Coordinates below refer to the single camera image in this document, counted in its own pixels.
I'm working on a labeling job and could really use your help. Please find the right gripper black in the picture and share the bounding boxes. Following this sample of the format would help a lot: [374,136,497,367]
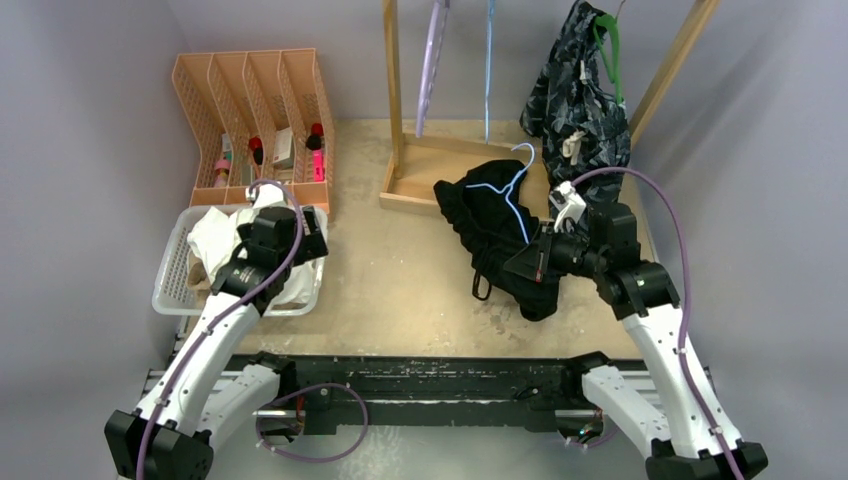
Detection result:
[506,222,609,284]

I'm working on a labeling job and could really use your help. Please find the white shorts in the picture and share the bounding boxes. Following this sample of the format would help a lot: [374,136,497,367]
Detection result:
[186,203,326,307]

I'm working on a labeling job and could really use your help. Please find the plain black shorts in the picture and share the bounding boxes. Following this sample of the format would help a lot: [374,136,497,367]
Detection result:
[433,159,559,322]

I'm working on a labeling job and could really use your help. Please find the light blue hanger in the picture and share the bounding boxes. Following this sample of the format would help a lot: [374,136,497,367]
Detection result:
[465,142,536,245]
[483,0,496,144]

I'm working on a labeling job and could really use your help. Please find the beige shorts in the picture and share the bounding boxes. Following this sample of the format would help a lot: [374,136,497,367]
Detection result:
[185,262,211,292]

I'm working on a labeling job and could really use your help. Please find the white plastic basket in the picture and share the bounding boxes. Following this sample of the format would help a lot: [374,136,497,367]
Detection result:
[151,205,325,317]

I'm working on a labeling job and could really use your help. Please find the peach plastic file organizer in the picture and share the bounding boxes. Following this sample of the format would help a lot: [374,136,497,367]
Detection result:
[171,48,336,215]

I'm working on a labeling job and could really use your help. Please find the lilac hanger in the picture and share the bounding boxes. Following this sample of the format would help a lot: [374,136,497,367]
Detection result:
[415,0,450,138]

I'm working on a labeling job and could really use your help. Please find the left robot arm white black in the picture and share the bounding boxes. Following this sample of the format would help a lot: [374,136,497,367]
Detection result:
[104,205,328,479]

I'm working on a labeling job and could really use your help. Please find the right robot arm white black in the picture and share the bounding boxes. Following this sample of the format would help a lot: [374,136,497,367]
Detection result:
[504,203,769,479]

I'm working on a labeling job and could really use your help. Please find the black patterned shorts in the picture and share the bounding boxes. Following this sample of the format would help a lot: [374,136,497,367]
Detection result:
[519,1,631,189]

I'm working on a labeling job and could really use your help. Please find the green hanger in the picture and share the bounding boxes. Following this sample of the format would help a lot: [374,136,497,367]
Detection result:
[592,13,625,107]

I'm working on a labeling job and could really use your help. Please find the white small box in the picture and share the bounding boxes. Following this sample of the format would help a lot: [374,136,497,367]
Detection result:
[272,127,295,170]

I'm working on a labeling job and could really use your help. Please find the pink highlighter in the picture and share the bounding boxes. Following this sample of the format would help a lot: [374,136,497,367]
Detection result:
[312,149,326,182]

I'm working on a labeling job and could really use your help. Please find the red black marker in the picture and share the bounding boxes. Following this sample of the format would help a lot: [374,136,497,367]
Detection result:
[248,136,264,166]

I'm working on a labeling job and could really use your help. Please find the wooden clothes rack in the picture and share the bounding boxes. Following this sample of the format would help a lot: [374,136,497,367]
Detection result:
[379,1,720,216]

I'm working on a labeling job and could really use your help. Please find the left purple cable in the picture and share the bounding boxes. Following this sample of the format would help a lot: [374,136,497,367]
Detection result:
[135,177,307,480]

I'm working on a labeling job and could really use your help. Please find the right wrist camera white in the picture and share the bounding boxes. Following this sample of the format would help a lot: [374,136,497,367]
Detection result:
[548,181,587,233]

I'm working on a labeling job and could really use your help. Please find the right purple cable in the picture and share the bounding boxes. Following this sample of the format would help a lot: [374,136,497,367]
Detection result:
[570,165,747,480]

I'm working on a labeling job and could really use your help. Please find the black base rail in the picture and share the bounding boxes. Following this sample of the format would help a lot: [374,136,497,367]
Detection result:
[225,352,650,435]

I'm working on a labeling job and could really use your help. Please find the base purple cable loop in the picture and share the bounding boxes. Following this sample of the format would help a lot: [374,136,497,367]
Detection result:
[255,382,370,465]

